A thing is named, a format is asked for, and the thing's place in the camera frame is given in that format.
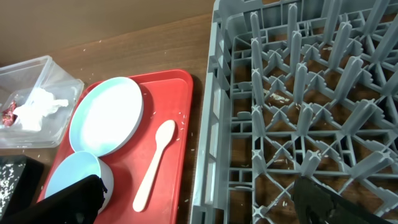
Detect red snack wrapper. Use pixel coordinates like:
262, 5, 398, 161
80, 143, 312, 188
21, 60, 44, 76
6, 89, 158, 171
2, 100, 17, 127

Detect white rice pile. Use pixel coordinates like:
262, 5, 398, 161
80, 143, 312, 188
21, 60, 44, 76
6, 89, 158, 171
1, 163, 25, 214

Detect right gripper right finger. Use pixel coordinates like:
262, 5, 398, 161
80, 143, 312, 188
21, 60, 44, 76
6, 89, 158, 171
292, 177, 389, 224

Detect black waste tray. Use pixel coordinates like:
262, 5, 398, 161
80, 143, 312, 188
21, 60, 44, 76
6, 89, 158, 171
1, 155, 44, 219

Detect white napkin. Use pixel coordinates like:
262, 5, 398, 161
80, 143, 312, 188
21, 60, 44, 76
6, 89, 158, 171
14, 88, 68, 131

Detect grey dishwasher rack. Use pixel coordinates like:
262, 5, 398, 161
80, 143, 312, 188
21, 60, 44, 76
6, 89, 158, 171
190, 0, 397, 223

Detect white plastic spoon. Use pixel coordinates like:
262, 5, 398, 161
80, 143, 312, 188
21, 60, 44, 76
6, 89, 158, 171
132, 119, 175, 212

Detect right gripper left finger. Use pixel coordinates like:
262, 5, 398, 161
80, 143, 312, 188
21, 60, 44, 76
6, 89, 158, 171
1, 174, 108, 224

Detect clear plastic waste bin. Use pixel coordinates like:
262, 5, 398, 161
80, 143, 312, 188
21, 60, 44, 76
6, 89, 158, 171
1, 55, 84, 149

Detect small light blue bowl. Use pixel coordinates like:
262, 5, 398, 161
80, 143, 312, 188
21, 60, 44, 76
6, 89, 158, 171
45, 151, 114, 213

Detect large light blue plate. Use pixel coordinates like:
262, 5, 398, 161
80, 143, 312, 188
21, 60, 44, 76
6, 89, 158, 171
69, 77, 144, 157

